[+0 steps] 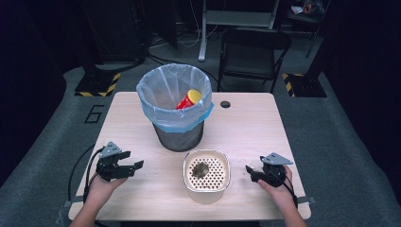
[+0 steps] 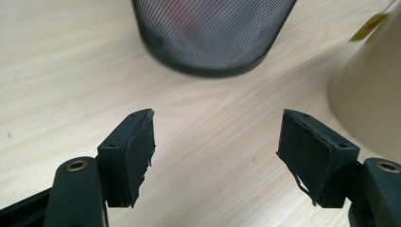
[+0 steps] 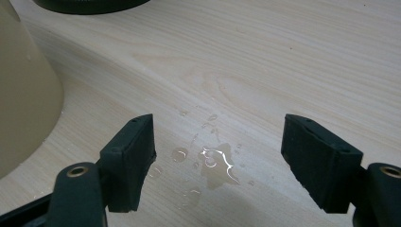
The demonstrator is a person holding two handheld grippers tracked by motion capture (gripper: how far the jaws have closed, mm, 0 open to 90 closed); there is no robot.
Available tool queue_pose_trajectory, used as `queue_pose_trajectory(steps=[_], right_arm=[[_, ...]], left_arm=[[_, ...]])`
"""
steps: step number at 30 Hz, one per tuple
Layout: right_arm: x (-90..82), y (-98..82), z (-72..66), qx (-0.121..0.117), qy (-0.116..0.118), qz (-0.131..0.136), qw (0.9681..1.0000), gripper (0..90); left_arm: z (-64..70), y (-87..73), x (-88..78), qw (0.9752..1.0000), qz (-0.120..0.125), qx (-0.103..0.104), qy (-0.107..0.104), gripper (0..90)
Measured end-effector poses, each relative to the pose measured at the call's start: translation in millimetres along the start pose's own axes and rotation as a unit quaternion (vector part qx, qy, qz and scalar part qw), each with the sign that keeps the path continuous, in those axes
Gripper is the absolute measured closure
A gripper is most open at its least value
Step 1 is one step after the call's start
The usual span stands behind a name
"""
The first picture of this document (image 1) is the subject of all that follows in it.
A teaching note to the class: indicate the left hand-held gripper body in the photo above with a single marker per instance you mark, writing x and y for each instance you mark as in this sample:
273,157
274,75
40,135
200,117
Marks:
108,165

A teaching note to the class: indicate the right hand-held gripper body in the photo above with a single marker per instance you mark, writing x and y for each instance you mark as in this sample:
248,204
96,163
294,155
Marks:
275,173

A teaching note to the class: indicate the beige container with perforated strainer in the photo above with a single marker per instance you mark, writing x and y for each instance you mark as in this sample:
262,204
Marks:
206,186

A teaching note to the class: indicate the dark mesh trash bin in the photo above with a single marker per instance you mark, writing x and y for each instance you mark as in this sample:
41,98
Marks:
179,138

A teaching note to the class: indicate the translucent blue trash bag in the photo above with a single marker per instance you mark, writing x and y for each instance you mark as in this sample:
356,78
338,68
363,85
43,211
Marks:
160,91

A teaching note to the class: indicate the red chip can yellow lid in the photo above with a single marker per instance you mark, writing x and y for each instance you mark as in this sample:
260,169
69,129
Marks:
188,100

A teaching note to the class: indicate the person's right hand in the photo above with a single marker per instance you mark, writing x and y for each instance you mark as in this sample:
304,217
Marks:
282,197

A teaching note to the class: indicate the person's left hand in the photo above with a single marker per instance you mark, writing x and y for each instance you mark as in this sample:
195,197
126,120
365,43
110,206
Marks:
101,192

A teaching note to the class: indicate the black base with hazard stripes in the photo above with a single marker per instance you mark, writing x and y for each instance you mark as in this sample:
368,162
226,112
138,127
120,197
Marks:
97,85
305,86

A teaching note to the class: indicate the black folding chair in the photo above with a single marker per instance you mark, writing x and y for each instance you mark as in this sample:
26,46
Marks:
252,60

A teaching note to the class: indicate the black equipment stand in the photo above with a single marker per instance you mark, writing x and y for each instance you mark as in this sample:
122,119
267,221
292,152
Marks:
113,31

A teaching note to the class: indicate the dark cart with items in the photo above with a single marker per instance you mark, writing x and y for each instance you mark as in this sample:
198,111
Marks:
307,15

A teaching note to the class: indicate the grey table foot bracket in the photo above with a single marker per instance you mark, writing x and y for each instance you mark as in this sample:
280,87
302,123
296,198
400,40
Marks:
67,205
307,200

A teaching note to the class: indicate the white metal desk frame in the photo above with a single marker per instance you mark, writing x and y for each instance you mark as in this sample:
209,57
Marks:
235,17

